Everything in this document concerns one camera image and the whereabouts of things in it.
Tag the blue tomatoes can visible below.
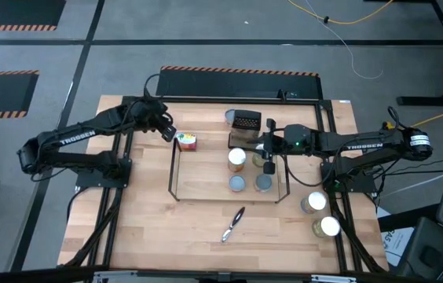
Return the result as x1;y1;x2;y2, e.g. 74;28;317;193
299;191;328;215

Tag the black desk frame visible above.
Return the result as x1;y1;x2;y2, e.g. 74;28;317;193
397;0;443;107

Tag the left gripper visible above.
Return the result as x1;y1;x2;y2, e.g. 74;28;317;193
137;97;178;143

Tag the yellow cable with black bead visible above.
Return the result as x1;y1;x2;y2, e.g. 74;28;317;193
287;0;395;25

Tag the white paper sheet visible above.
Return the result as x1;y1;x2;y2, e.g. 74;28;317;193
376;206;416;270

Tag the thin white floor cable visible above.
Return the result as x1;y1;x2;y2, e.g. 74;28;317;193
302;0;385;80

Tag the green peaches can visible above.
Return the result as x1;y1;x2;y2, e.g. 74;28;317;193
310;215;342;239

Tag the chrome can opener black handle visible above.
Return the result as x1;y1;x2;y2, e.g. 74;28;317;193
220;206;247;244

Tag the silver aluminium extrusion bar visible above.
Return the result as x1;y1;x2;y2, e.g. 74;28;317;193
91;270;140;283
310;274;358;283

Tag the tall orange pineapple can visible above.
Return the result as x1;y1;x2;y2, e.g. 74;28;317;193
227;147;247;173

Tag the pink mixed fruit can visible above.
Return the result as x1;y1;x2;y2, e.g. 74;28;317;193
175;132;198;152

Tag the short teal mandarin oranges can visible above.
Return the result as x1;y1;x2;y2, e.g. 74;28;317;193
254;173;273;193

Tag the black aluminium table frame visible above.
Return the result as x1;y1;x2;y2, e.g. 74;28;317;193
58;94;390;276

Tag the short yellow pineapple rings can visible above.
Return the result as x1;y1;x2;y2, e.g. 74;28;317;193
228;175;247;193

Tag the wooden shelf black metal frame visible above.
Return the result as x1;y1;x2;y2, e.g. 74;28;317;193
167;135;291;204

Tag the wide black hazard-striped floor mat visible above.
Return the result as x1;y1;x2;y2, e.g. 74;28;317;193
155;65;324;100

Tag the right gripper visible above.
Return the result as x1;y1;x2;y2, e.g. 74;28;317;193
251;117;317;176

